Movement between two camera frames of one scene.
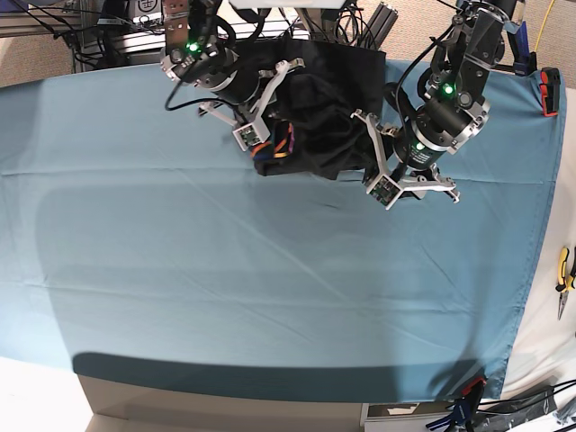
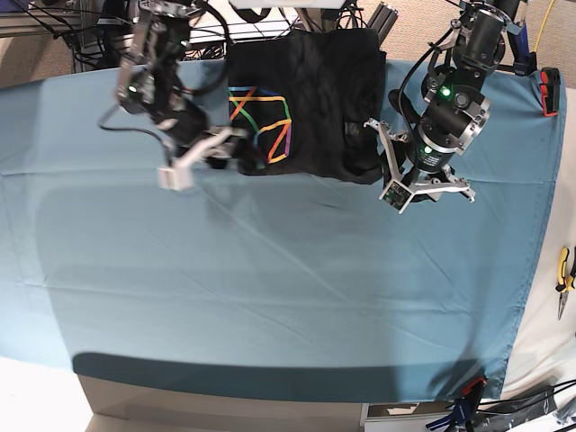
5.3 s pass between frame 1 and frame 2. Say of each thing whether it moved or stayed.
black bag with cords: stayed
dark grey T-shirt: moved
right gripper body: moved
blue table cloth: stayed
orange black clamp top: stayed
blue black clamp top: stayed
